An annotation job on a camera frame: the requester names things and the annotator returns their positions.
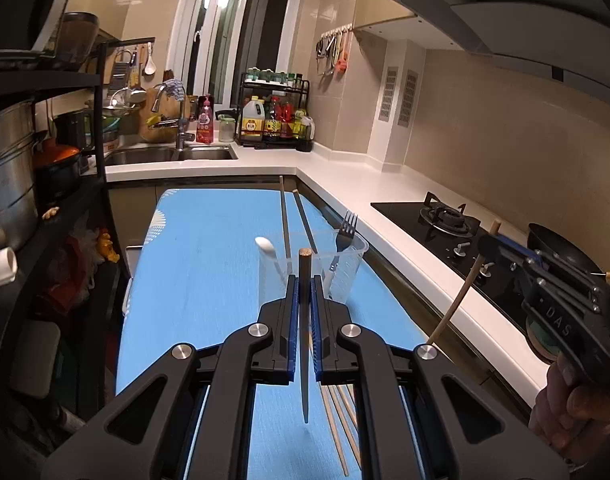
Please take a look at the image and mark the dark pot with orange lid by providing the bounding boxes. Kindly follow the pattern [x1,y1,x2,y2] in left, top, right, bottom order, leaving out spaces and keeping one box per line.
[33,137,86,201]

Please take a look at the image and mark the stainless steel steamer pot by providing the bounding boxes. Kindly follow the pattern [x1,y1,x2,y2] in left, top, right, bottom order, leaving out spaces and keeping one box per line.
[0,100,40,256]

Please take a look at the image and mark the metal fork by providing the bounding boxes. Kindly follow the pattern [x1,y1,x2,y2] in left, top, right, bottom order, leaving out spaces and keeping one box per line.
[327,211,360,283]

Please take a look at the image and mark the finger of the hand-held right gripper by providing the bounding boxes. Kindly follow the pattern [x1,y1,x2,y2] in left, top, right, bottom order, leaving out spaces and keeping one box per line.
[500,236,610,291]
[477,235,603,313]

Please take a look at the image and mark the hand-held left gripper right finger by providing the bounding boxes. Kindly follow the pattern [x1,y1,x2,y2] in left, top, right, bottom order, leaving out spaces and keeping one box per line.
[310,276,570,480]

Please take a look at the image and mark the black gas stove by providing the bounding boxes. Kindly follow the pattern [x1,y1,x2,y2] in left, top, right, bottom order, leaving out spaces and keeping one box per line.
[371,191,553,341]

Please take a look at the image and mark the metal grater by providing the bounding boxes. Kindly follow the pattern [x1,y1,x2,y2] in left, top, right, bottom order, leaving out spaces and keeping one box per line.
[110,50,128,88]

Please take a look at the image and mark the yellow cooking oil bottle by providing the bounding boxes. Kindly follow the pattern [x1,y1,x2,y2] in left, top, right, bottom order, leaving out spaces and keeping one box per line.
[241,96,264,141]

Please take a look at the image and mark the steel kitchen sink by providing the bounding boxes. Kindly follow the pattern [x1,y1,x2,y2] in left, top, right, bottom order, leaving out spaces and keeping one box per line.
[105,144,239,167]

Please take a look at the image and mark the white paper roll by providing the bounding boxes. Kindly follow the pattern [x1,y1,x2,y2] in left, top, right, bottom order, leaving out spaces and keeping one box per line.
[0,246,18,291]

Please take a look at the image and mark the red dish soap bottle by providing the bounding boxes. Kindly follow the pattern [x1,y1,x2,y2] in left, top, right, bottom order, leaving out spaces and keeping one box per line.
[196,94,216,144]

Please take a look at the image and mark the black frying pan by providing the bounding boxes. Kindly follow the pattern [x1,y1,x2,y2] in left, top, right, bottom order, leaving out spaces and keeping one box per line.
[527,222,608,276]

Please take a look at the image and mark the hanging kitchen tools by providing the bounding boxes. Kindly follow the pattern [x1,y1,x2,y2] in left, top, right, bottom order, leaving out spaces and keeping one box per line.
[316,27,353,78]

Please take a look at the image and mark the white ceramic spoon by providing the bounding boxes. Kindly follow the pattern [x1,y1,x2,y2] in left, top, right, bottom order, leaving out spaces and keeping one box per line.
[254,236,288,288]

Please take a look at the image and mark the black spice rack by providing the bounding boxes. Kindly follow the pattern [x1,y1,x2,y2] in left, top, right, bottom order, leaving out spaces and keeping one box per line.
[239,67,310,145]

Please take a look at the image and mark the black metal shelf rack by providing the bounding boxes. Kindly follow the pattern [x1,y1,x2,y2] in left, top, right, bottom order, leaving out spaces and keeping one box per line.
[0,37,156,461]

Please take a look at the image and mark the blue woven table mat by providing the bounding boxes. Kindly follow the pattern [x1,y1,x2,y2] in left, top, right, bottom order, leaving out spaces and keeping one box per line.
[116,189,428,480]

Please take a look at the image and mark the clear plastic measuring cup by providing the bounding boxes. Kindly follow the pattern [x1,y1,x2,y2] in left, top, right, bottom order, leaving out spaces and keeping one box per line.
[257,230,370,308]

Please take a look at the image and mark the person's right hand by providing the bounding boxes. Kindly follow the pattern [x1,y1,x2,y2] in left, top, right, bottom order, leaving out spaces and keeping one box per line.
[529,357,610,467]

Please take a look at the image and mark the blender jar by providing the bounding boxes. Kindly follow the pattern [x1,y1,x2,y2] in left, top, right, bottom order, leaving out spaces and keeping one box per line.
[55,11,100,71]

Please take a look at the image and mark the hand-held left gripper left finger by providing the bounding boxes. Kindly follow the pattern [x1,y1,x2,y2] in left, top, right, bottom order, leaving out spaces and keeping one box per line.
[41,276,302,480]

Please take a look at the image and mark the white framed window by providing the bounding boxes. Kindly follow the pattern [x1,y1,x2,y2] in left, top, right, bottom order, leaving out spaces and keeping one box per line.
[170,0,310,111]

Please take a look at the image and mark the yellow plastic toy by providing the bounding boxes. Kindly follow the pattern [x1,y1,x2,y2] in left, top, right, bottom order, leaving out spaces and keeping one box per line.
[96,227,120,263]

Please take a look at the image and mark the range hood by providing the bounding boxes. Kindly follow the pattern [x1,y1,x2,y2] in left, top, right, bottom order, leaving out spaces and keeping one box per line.
[386,0,610,111]

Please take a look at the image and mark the chrome kitchen faucet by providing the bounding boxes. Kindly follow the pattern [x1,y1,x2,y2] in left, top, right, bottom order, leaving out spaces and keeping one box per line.
[151,82,196,150]

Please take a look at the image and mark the long wooden chopstick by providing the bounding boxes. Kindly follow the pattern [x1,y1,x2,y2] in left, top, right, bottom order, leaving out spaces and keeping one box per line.
[299,247,313,425]
[292,189,330,286]
[427,220,502,347]

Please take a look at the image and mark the wall vent grille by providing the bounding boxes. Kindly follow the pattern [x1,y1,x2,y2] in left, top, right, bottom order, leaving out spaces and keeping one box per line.
[379,66,400,122]
[399,70,419,127]

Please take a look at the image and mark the row of wooden chopsticks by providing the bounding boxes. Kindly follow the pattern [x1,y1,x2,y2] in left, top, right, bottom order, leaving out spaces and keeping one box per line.
[309,332,364,477]

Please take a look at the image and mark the wooden cutting board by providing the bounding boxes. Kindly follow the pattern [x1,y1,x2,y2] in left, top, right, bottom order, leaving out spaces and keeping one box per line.
[139,87,186,143]

